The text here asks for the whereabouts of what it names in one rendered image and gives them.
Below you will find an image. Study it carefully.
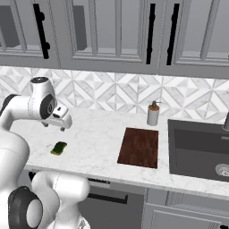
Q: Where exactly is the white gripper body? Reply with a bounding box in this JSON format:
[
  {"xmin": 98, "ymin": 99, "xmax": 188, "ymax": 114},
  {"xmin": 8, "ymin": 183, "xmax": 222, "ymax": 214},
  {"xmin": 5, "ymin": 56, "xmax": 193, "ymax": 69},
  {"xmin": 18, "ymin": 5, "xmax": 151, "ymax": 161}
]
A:
[{"xmin": 41, "ymin": 112, "xmax": 73, "ymax": 130}]

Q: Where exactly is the green and yellow sponge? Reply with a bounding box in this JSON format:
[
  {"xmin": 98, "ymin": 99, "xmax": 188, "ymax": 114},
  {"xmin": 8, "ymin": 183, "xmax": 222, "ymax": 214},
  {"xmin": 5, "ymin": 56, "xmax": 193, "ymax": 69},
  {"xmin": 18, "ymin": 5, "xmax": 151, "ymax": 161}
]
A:
[{"xmin": 49, "ymin": 140, "xmax": 68, "ymax": 157}]

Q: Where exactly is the dark brown wooden cutting board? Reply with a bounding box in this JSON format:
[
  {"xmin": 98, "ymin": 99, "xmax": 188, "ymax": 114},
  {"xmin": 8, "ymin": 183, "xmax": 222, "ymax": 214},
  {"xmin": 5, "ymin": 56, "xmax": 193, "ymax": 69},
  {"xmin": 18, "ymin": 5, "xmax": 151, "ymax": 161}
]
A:
[{"xmin": 116, "ymin": 127, "xmax": 160, "ymax": 170}]

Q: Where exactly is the grey soap dispenser with pump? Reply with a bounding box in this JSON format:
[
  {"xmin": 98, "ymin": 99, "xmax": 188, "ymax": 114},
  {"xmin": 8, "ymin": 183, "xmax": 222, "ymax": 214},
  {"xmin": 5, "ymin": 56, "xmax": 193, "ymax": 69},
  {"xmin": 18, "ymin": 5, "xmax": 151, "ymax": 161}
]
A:
[{"xmin": 146, "ymin": 100, "xmax": 162, "ymax": 127}]

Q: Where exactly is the grey dishwasher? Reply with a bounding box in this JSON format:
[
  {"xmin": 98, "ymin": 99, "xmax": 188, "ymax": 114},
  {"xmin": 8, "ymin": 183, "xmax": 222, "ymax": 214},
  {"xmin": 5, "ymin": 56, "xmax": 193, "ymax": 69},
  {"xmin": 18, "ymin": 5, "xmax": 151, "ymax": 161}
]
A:
[{"xmin": 78, "ymin": 176, "xmax": 148, "ymax": 229}]

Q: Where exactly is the wide grey glass-front cupboard door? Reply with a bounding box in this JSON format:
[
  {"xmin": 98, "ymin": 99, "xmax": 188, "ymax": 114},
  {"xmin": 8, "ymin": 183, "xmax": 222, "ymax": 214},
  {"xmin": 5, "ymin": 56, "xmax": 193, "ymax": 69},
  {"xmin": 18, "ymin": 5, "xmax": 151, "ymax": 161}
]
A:
[{"xmin": 48, "ymin": 0, "xmax": 160, "ymax": 76}]

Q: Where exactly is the dark grey sink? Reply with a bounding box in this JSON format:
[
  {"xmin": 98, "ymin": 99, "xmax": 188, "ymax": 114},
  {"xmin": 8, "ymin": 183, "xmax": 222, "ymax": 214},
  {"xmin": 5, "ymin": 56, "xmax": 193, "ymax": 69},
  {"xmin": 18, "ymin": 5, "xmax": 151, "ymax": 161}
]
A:
[{"xmin": 167, "ymin": 118, "xmax": 229, "ymax": 183}]

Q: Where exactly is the grey base cupboard door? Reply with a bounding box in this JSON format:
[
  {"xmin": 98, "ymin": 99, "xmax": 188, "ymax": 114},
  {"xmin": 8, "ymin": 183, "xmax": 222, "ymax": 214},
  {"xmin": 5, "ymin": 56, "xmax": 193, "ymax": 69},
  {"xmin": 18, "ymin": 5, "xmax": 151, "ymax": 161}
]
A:
[{"xmin": 142, "ymin": 188, "xmax": 229, "ymax": 229}]

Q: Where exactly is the black dishwasher handle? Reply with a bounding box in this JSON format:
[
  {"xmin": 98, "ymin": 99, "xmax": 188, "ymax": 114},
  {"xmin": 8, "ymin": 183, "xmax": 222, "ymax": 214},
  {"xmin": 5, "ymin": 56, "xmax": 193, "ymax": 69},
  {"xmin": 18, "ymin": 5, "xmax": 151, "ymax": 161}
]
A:
[{"xmin": 87, "ymin": 192, "xmax": 129, "ymax": 205}]

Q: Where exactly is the black cupboard door handle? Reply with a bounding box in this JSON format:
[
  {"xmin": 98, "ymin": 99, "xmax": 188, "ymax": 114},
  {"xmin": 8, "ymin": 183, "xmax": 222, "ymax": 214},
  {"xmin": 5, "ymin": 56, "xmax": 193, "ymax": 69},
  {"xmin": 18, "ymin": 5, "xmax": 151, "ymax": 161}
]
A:
[
  {"xmin": 165, "ymin": 3, "xmax": 181, "ymax": 66},
  {"xmin": 32, "ymin": 3, "xmax": 51, "ymax": 60},
  {"xmin": 145, "ymin": 3, "xmax": 157, "ymax": 65}
]

